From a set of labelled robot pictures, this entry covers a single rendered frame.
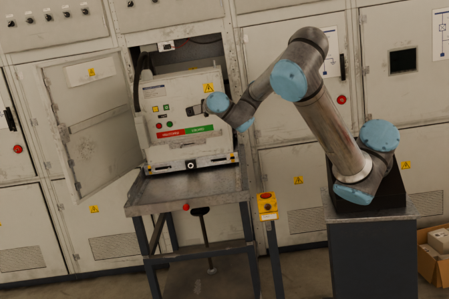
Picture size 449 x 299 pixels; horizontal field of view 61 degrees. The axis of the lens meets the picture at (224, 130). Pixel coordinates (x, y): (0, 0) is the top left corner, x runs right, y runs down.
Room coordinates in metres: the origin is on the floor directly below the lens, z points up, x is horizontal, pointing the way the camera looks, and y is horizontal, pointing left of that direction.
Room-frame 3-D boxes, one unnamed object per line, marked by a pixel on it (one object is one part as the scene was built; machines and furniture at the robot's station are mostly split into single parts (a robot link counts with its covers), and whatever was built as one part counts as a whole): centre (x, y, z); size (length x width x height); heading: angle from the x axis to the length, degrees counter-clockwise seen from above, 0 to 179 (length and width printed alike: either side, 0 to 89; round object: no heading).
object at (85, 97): (2.12, 0.70, 1.21); 0.63 x 0.07 x 0.74; 152
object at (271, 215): (1.46, -0.13, 0.85); 0.08 x 0.08 x 0.10; 87
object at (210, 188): (2.01, 0.22, 0.82); 0.68 x 0.62 x 0.06; 177
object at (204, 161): (2.04, 0.22, 0.90); 0.54 x 0.05 x 0.06; 87
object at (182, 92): (2.02, 0.22, 1.15); 0.48 x 0.01 x 0.48; 87
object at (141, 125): (1.96, 0.43, 1.14); 0.08 x 0.05 x 0.17; 177
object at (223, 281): (2.01, 0.22, 0.46); 0.64 x 0.58 x 0.66; 177
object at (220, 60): (2.96, 0.16, 1.28); 0.58 x 0.02 x 0.19; 87
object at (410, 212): (1.56, -0.59, 0.74); 0.38 x 0.32 x 0.02; 78
